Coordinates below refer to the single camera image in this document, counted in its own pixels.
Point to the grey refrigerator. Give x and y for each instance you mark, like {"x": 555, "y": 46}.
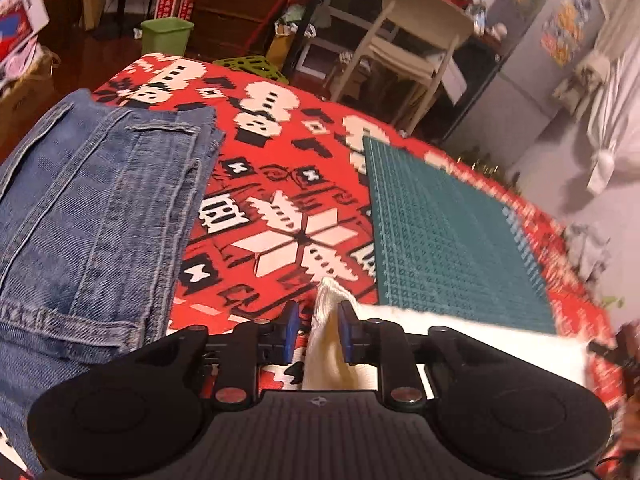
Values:
{"x": 520, "y": 60}

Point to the red patterned blanket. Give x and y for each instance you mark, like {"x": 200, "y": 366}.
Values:
{"x": 320, "y": 180}

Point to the green cutting mat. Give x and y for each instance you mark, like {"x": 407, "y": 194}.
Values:
{"x": 440, "y": 240}

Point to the wooden drawer cabinet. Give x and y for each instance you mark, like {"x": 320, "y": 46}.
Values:
{"x": 230, "y": 10}

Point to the printed white cardboard box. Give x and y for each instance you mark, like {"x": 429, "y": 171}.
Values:
{"x": 20, "y": 10}

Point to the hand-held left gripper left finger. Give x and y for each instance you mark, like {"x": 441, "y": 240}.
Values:
{"x": 290, "y": 332}

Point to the lime green perforated crate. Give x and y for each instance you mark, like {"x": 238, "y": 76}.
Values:
{"x": 255, "y": 65}

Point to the red printed box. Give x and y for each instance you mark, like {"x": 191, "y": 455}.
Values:
{"x": 172, "y": 2}

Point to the black frame desk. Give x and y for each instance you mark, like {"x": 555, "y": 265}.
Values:
{"x": 480, "y": 85}

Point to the beige plastic chair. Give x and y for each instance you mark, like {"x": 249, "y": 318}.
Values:
{"x": 425, "y": 15}

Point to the colourful fridge magnets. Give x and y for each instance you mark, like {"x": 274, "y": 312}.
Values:
{"x": 567, "y": 25}

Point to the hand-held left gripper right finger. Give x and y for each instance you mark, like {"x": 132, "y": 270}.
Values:
{"x": 346, "y": 332}

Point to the cream knit vest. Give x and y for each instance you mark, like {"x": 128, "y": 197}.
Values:
{"x": 322, "y": 360}

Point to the beige hanging garment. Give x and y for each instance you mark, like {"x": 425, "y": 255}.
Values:
{"x": 580, "y": 80}

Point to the white knotted curtain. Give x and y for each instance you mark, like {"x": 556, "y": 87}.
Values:
{"x": 615, "y": 110}

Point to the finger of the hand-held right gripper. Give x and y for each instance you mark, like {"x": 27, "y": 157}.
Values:
{"x": 629, "y": 350}

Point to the green waste bin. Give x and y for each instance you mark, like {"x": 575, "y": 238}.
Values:
{"x": 167, "y": 40}

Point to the blue denim jeans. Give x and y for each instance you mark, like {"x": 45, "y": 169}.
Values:
{"x": 75, "y": 210}

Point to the white flat box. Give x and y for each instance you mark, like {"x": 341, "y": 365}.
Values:
{"x": 455, "y": 82}

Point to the green tinsel garland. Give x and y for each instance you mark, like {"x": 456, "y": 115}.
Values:
{"x": 490, "y": 172}

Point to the brown cardboard carton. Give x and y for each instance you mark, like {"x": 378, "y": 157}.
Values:
{"x": 25, "y": 105}

